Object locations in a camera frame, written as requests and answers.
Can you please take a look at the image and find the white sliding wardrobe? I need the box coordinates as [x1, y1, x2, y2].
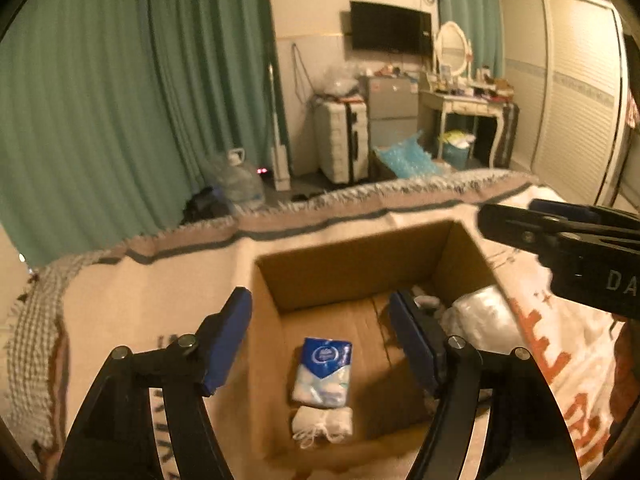
[497, 0, 632, 206]

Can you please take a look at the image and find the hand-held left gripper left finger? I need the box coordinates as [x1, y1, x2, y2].
[59, 287, 253, 480]

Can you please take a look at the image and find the blue white tissue pack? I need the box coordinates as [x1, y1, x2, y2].
[291, 337, 354, 408]

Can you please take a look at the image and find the narrow green curtain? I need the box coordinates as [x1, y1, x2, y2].
[432, 0, 505, 78]

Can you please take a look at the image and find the black wall television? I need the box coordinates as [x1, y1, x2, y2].
[349, 0, 433, 57]

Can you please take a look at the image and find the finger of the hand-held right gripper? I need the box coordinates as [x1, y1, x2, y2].
[477, 203, 568, 262]
[529, 199, 640, 235]

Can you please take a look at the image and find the blue waste bin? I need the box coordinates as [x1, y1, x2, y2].
[440, 132, 476, 170]

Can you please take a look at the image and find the white oval mirror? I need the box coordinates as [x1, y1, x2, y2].
[434, 21, 473, 77]

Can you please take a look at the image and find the clear plastic bag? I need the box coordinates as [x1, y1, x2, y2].
[321, 62, 365, 98]

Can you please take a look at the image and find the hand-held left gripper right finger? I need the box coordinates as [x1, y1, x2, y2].
[389, 290, 581, 480]

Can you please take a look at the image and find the white dressing table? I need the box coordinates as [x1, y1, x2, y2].
[418, 72, 516, 167]

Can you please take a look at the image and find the white plastic bag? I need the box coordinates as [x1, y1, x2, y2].
[442, 285, 523, 357]

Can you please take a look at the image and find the wide green curtain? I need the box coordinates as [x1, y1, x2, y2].
[0, 0, 291, 268]

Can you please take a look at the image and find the brown cardboard box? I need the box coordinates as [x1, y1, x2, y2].
[247, 220, 507, 462]

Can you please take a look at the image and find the white suitcase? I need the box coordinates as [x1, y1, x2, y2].
[314, 97, 371, 184]

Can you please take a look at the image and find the cream printed blanket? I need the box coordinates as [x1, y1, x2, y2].
[5, 169, 626, 480]

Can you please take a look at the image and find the large clear water jug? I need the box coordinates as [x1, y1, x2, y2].
[202, 148, 266, 211]

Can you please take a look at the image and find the small grey white item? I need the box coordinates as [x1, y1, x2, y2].
[411, 285, 442, 317]

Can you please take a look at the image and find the dark bag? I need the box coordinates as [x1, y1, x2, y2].
[181, 186, 237, 225]

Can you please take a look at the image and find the grey small fridge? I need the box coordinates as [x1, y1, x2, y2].
[359, 74, 421, 153]

